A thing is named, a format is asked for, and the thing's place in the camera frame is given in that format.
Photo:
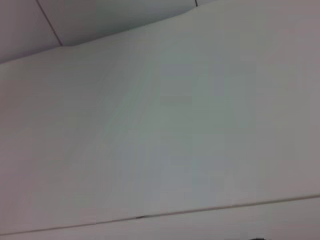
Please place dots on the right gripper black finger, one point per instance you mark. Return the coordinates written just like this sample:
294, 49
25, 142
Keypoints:
257, 239

